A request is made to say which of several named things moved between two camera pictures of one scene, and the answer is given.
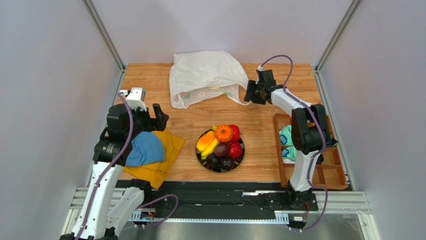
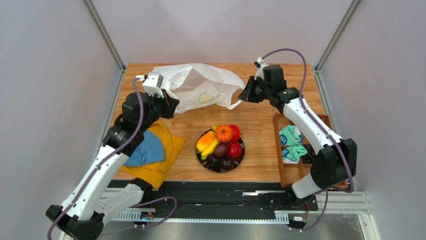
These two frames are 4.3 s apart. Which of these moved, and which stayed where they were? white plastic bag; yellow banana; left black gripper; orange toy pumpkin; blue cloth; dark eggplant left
Moved: white plastic bag; left black gripper
Stayed: yellow banana; orange toy pumpkin; blue cloth; dark eggplant left
